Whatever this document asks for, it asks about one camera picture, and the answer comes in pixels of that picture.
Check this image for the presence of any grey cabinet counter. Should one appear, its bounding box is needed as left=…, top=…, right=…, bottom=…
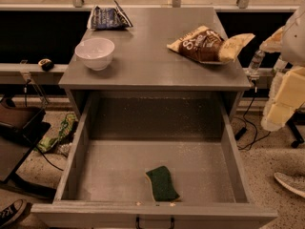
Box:
left=59, top=7, right=250, bottom=114

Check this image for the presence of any black and yellow tape measure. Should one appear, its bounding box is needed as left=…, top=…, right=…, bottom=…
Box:
left=38, top=58, right=54, bottom=72

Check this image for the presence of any brown and yellow chip bag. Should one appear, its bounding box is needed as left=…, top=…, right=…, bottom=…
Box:
left=167, top=26, right=254, bottom=65

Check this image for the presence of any clear plastic water bottle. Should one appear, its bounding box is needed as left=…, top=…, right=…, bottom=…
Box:
left=246, top=50, right=265, bottom=78

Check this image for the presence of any grey metal rail frame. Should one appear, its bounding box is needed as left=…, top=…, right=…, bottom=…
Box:
left=1, top=0, right=304, bottom=84

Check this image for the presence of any black monitor stand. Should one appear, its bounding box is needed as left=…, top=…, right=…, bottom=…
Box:
left=0, top=96, right=56, bottom=198

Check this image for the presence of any green snack bag on floor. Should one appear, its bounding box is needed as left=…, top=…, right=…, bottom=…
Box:
left=35, top=113, right=78, bottom=154

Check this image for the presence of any green and yellow sponge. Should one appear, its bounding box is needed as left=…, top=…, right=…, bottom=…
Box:
left=146, top=166, right=180, bottom=202

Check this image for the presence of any white grey sneaker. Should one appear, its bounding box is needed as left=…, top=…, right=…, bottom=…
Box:
left=274, top=172, right=305, bottom=198

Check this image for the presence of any open grey top drawer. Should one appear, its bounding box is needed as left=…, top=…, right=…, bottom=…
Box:
left=31, top=93, right=277, bottom=229

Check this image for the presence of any black drawer handle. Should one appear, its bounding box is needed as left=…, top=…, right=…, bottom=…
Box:
left=135, top=217, right=175, bottom=229

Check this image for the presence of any white ceramic bowl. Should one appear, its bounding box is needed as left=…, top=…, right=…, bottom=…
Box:
left=74, top=37, right=115, bottom=71

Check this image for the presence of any blue chip bag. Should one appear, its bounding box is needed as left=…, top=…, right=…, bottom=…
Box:
left=87, top=1, right=133, bottom=31

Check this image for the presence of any black sneaker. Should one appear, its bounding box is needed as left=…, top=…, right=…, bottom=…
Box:
left=0, top=199, right=27, bottom=229

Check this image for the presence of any black power cable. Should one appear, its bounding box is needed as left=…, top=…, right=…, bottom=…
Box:
left=234, top=85, right=272, bottom=152

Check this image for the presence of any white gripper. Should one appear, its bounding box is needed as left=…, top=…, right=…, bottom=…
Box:
left=259, top=28, right=305, bottom=132

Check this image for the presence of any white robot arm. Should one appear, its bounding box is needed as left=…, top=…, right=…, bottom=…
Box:
left=259, top=4, right=305, bottom=132

